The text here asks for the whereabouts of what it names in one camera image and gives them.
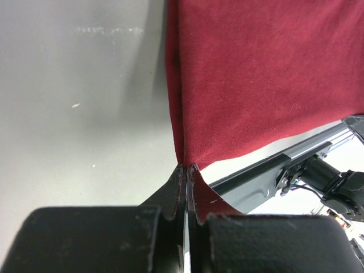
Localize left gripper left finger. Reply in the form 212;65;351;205
6;165;186;272

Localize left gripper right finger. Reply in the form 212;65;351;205
187;166;354;272

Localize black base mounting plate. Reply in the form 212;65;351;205
211;115;363;213

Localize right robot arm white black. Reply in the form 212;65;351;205
300;156;363;222

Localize dark red t-shirt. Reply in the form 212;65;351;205
165;1;363;168

